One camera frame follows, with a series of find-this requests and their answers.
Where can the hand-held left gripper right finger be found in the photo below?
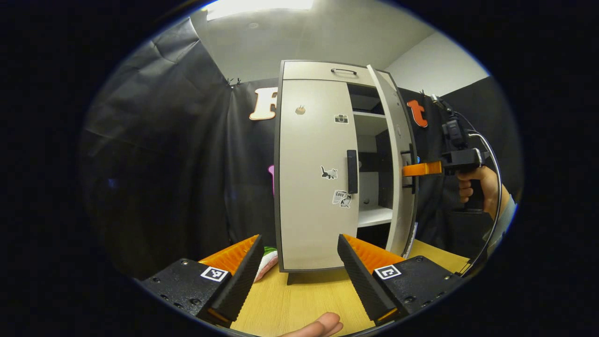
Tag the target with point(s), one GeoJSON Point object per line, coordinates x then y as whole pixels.
{"type": "Point", "coordinates": [362, 281]}

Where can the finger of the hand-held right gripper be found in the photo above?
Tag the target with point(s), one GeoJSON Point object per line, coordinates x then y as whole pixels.
{"type": "Point", "coordinates": [421, 169]}

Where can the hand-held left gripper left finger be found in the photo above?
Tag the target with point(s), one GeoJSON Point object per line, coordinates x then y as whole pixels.
{"type": "Point", "coordinates": [243, 276]}

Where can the beige cabinet door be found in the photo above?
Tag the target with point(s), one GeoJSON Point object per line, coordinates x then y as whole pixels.
{"type": "Point", "coordinates": [390, 117]}
{"type": "Point", "coordinates": [309, 210]}

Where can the beige double-door shoe cabinet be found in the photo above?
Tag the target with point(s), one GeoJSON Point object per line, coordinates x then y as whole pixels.
{"type": "Point", "coordinates": [309, 70]}

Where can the white cabinet shelf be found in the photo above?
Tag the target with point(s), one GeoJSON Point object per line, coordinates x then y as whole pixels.
{"type": "Point", "coordinates": [369, 124]}
{"type": "Point", "coordinates": [374, 216]}

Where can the pink green white bag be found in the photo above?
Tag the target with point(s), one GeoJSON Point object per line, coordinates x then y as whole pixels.
{"type": "Point", "coordinates": [267, 264]}

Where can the black backdrop cloth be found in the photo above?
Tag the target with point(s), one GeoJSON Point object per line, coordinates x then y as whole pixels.
{"type": "Point", "coordinates": [154, 164]}

